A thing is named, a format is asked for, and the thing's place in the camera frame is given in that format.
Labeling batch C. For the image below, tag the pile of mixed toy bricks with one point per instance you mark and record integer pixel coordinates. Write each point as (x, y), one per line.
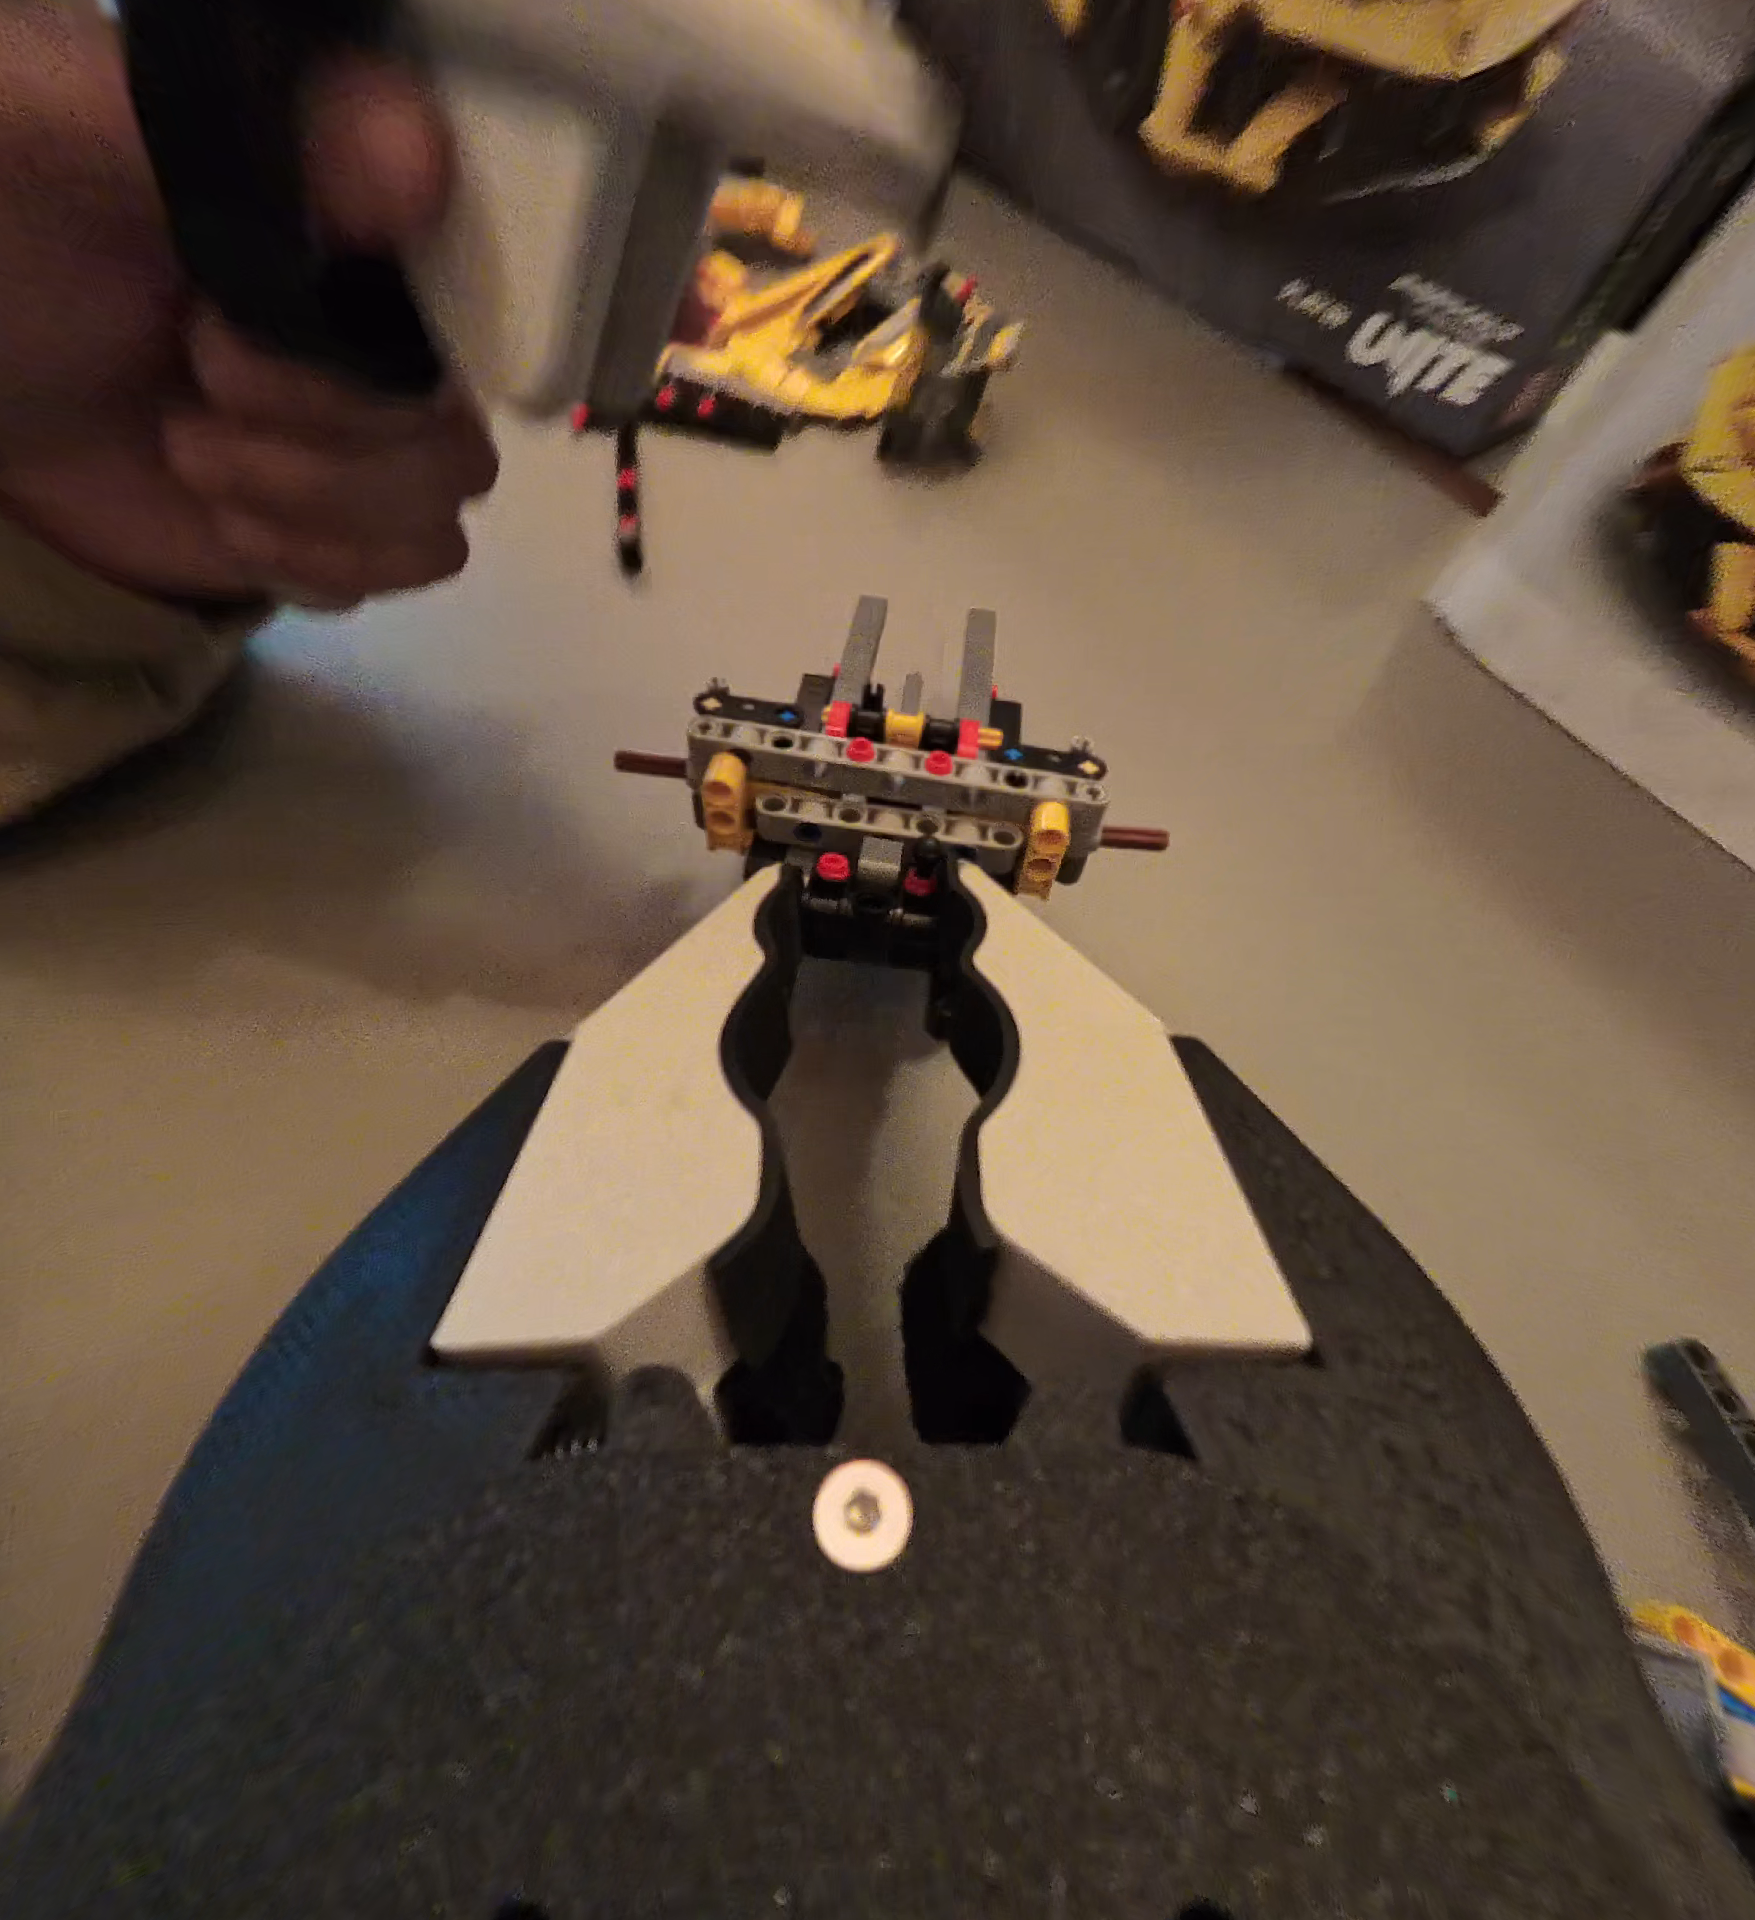
(1748, 1649)

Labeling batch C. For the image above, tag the grey desk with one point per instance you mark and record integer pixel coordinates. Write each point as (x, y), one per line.
(1342, 974)

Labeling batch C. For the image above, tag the black toy beam red pins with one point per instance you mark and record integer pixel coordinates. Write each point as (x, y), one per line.
(628, 503)

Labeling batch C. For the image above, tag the person's left hand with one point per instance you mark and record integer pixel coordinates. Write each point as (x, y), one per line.
(53, 301)

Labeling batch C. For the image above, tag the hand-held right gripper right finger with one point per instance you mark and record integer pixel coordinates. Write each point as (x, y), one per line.
(1131, 1201)

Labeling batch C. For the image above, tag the pile of yellow toy bricks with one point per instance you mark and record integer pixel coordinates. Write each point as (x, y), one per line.
(832, 344)

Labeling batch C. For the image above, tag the toy brick chassis assembly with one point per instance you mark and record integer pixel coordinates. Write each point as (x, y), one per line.
(892, 780)

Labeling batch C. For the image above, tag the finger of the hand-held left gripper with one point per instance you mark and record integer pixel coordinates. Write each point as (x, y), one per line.
(660, 284)

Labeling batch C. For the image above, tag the toy car box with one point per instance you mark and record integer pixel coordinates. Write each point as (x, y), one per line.
(1342, 149)

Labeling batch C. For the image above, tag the person's left forearm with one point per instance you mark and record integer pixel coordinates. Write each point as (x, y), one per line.
(37, 703)

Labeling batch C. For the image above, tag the grey instruction booklet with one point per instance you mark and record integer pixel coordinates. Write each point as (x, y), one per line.
(1642, 630)

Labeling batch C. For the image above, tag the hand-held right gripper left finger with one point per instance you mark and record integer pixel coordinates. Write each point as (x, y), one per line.
(608, 1184)

